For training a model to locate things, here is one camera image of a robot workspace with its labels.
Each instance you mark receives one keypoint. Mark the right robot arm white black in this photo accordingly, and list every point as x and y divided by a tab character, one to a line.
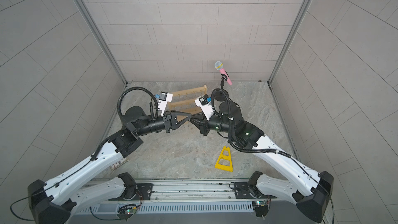
247	138

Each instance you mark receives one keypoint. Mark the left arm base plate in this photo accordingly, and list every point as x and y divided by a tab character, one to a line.
142	192

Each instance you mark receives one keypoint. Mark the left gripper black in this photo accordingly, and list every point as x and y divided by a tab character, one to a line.
169	121

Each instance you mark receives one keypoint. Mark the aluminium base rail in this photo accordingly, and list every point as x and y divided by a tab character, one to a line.
193	190

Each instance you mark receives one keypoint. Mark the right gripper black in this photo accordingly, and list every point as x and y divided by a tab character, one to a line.
205	126

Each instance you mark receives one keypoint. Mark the small printed card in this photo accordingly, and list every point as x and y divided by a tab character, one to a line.
118	164

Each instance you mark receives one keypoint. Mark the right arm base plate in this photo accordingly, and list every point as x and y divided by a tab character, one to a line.
241	191

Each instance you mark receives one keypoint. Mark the wooden jewelry display stand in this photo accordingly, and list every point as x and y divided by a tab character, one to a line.
184	100

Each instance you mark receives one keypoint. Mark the right green circuit board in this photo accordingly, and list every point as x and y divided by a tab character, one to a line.
261	208

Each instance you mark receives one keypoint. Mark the yellow triangular plastic stand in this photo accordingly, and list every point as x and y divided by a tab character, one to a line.
224	161

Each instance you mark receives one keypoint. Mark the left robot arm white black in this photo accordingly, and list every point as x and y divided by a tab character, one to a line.
54	201

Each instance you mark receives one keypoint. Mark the green circuit board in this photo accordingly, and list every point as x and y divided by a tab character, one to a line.
261	208
127	211

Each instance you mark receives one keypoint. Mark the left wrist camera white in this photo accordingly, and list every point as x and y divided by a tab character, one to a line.
163	99

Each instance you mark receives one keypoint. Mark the pink toy microphone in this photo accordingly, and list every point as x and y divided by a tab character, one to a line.
222	72

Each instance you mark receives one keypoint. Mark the left green circuit board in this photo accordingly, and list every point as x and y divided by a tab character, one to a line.
127	211

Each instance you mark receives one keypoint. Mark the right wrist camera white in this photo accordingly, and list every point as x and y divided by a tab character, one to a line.
204	102

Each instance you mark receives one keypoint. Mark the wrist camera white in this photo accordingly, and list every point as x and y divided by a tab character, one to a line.
163	99
204	102

